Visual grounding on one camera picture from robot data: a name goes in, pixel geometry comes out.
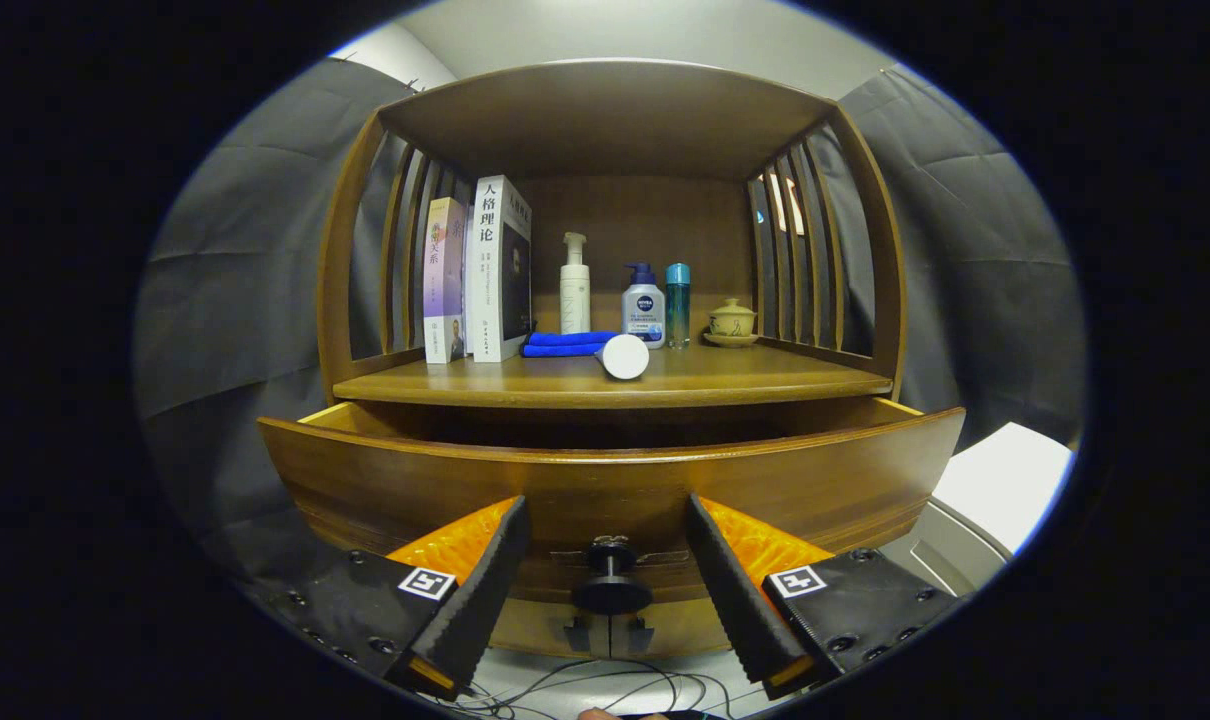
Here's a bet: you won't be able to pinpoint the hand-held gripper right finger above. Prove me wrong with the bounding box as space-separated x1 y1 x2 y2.
685 493 966 701

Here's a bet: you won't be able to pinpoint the wooden cabinet door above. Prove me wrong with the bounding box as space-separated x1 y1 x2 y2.
613 598 741 659
490 598 611 656

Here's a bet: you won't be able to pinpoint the wooden countertop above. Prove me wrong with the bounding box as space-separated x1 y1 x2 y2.
332 340 894 409

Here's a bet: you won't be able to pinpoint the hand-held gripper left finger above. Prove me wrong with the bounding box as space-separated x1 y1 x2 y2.
250 495 531 701

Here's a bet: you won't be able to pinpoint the purple book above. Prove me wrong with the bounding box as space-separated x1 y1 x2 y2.
423 197 469 364

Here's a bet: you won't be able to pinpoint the black floor cables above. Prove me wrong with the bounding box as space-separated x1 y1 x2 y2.
435 655 766 720

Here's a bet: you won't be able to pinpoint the white book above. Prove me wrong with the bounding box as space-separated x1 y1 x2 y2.
465 175 533 363

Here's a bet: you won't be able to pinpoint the wooden drawer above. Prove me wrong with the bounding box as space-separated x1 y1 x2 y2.
257 397 966 616

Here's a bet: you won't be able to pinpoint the blue folded cloth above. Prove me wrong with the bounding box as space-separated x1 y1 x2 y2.
521 331 621 359

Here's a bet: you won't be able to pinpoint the white and green tube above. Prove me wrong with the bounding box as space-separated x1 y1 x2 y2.
595 333 652 382

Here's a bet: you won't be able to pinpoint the teal bottle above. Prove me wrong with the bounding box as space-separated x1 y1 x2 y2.
665 263 692 349

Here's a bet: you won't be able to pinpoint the white pump bottle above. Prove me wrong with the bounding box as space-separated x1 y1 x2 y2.
560 232 592 335

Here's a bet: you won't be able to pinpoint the yellow lidded teacup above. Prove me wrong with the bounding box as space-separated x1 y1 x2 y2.
709 298 757 338

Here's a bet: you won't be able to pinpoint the white bottle with blue cap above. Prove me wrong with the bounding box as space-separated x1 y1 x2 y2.
621 263 666 349

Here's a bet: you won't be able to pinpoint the wooden cabinet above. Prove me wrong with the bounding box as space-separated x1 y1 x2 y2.
315 58 908 661

